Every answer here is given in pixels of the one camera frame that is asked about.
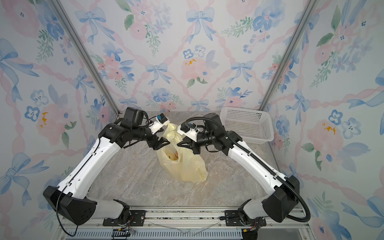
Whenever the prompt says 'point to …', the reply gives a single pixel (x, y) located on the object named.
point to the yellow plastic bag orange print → (179, 161)
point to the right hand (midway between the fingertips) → (180, 142)
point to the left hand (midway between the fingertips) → (165, 134)
